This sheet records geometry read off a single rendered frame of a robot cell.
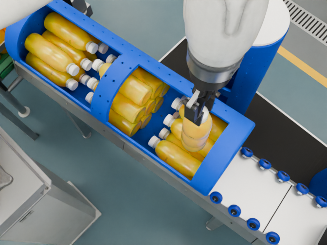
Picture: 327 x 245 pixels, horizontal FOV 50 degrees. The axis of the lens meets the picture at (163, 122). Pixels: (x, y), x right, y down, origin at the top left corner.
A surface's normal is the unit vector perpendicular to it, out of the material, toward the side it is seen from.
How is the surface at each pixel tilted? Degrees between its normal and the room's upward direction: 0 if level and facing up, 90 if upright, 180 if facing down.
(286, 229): 0
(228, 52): 92
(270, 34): 0
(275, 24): 0
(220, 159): 24
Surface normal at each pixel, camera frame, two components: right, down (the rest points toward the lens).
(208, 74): -0.32, 0.89
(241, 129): 0.22, -0.63
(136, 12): -0.02, -0.36
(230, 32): 0.03, 0.88
